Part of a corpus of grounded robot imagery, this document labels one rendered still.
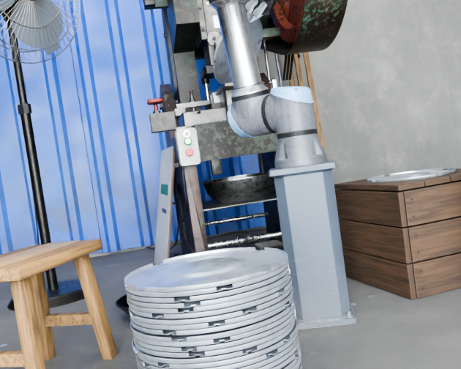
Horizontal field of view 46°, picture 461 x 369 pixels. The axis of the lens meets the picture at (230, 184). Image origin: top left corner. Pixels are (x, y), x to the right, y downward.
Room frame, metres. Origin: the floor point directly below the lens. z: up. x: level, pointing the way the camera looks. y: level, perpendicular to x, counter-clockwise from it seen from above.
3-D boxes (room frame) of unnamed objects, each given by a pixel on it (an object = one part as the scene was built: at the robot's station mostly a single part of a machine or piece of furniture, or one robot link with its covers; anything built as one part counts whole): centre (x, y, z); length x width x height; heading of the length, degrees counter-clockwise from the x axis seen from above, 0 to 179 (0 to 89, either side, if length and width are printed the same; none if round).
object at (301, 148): (1.56, -0.21, 0.50); 0.15 x 0.15 x 0.10
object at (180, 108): (2.33, 0.12, 0.76); 0.17 x 0.06 x 0.10; 100
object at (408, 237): (1.84, -0.62, 0.18); 0.40 x 0.38 x 0.35; 17
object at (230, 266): (0.95, 0.06, 0.32); 0.29 x 0.29 x 0.01
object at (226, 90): (2.18, -0.08, 0.72); 0.25 x 0.14 x 0.14; 10
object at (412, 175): (1.84, -0.62, 0.35); 0.29 x 0.29 x 0.01
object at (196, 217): (2.45, 0.24, 0.45); 0.92 x 0.12 x 0.90; 10
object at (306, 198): (1.56, -0.21, 0.23); 0.19 x 0.19 x 0.45; 84
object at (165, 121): (2.08, 0.22, 0.62); 0.10 x 0.06 x 0.20; 100
